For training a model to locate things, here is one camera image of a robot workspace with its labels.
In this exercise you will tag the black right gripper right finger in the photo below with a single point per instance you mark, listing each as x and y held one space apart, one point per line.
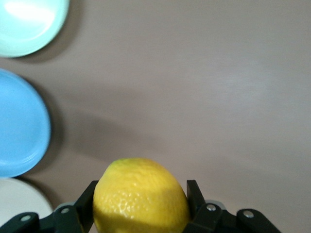
209 218

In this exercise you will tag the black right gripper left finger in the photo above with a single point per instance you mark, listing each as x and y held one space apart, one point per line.
73 216

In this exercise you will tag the yellow lemon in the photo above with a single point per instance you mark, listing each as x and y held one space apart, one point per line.
141 196

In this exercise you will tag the beige plate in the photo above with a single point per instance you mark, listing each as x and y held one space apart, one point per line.
19 199

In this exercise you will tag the blue plate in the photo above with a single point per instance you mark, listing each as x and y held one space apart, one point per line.
22 123

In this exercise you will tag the pale green plate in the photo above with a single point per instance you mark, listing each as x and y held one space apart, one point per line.
26 26

